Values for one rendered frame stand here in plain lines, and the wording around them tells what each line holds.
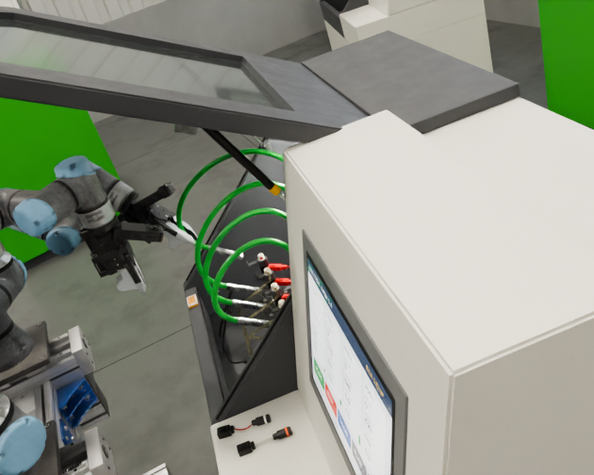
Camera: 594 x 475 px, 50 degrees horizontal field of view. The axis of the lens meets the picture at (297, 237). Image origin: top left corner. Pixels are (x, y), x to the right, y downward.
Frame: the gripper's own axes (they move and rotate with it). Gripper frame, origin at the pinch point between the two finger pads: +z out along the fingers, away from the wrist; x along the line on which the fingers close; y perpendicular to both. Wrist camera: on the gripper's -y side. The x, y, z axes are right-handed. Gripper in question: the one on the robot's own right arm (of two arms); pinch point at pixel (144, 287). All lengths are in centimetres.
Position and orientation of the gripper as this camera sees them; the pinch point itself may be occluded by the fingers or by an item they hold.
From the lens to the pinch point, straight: 159.0
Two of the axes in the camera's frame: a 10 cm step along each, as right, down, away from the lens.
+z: 2.8, 8.2, 5.0
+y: -9.3, 3.7, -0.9
